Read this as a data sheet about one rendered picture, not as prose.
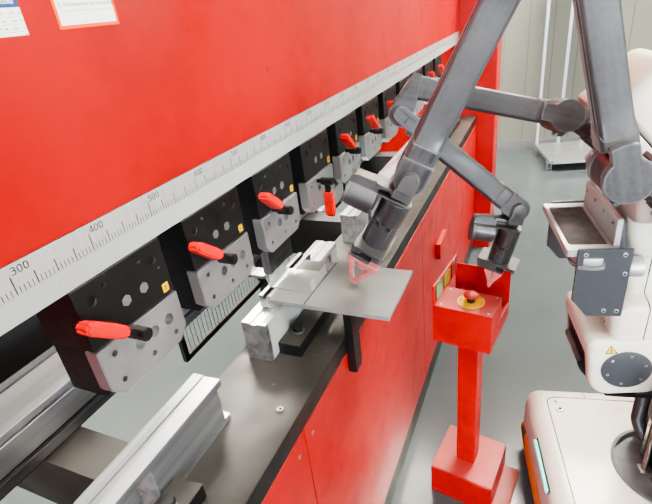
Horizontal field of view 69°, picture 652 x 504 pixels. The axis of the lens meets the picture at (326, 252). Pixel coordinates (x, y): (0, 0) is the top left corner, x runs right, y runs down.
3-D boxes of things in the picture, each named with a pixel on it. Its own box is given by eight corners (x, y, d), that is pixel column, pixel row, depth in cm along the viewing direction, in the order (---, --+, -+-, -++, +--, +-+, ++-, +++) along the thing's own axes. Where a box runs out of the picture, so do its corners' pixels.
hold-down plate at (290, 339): (301, 357, 101) (299, 346, 99) (279, 353, 103) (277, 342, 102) (350, 285, 125) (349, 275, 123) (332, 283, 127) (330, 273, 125)
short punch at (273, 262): (273, 283, 102) (266, 244, 98) (265, 282, 103) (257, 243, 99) (294, 261, 110) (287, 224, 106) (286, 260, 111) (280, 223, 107)
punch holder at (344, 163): (342, 185, 124) (336, 122, 117) (313, 184, 128) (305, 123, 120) (361, 167, 136) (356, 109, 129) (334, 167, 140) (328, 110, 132)
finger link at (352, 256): (334, 279, 96) (351, 245, 90) (346, 262, 102) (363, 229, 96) (363, 296, 95) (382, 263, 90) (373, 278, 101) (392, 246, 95)
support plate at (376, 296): (389, 321, 89) (388, 317, 89) (269, 303, 100) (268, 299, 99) (412, 274, 104) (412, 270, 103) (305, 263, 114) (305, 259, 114)
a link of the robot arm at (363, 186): (423, 179, 80) (424, 164, 87) (362, 151, 80) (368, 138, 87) (392, 235, 86) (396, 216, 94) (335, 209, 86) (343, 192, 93)
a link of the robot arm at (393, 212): (413, 208, 84) (415, 194, 89) (378, 192, 84) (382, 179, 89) (396, 237, 89) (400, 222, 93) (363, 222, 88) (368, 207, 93)
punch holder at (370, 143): (367, 162, 140) (362, 105, 133) (340, 162, 144) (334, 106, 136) (382, 148, 152) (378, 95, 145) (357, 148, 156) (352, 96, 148)
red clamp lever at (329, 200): (335, 217, 111) (331, 178, 107) (320, 216, 113) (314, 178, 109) (338, 214, 113) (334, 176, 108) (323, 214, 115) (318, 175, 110)
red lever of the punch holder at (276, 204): (270, 190, 83) (294, 207, 92) (250, 189, 85) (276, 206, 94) (268, 200, 83) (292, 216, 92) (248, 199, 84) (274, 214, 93)
